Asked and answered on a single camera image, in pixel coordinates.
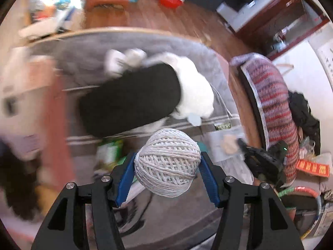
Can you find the black cloth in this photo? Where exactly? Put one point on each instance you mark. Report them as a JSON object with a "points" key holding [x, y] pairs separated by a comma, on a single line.
{"points": [[130, 101]]}

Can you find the dark wooden cabinet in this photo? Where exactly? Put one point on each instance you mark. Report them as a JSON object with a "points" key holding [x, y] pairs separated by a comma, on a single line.
{"points": [[275, 0]]}

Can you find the white plush toy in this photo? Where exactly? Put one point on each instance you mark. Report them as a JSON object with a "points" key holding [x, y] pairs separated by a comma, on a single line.
{"points": [[195, 88]]}

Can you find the dark cloth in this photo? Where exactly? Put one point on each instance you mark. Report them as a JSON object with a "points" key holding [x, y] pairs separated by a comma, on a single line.
{"points": [[18, 182]]}

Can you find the colourful hoop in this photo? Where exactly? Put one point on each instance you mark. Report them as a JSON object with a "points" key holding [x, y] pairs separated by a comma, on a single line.
{"points": [[299, 188]]}

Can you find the grey striped blanket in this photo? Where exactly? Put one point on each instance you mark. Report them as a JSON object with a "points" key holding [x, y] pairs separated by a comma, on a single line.
{"points": [[161, 47]]}

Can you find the red striped cushion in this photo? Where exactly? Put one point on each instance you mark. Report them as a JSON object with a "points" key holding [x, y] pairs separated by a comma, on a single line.
{"points": [[273, 96]]}

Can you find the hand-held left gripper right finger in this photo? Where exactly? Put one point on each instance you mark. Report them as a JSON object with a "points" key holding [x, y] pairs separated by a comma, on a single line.
{"points": [[210, 182]]}

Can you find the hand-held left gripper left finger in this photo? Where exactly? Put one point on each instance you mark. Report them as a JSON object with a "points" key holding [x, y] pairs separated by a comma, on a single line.
{"points": [[124, 179]]}

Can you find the orange cardboard box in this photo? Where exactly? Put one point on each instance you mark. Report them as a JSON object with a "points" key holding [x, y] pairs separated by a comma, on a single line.
{"points": [[52, 114]]}

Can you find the red plastic basin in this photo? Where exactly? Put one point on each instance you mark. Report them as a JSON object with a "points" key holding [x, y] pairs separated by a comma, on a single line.
{"points": [[170, 1]]}

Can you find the green white packet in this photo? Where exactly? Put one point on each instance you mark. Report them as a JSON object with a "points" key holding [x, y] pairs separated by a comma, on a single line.
{"points": [[111, 151]]}

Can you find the white twine ball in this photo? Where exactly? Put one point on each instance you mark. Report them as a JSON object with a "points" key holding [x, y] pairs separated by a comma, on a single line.
{"points": [[167, 161]]}

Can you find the red envelope packet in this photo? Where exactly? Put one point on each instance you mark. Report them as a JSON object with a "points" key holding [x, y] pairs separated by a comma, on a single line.
{"points": [[312, 168]]}

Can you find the white wooden shelf rack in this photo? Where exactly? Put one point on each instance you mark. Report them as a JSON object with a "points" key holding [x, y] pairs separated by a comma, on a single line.
{"points": [[44, 28]]}

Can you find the black clothes pile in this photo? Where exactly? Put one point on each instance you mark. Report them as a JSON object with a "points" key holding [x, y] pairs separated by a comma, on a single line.
{"points": [[303, 114]]}

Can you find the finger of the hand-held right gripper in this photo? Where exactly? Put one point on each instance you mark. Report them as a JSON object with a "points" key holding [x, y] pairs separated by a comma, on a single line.
{"points": [[247, 151]]}

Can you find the green snack packet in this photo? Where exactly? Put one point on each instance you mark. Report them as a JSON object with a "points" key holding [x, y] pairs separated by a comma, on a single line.
{"points": [[223, 126]]}

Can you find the clear bag with pink puff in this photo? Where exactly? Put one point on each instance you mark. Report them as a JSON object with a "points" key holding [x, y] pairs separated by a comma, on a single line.
{"points": [[229, 144]]}

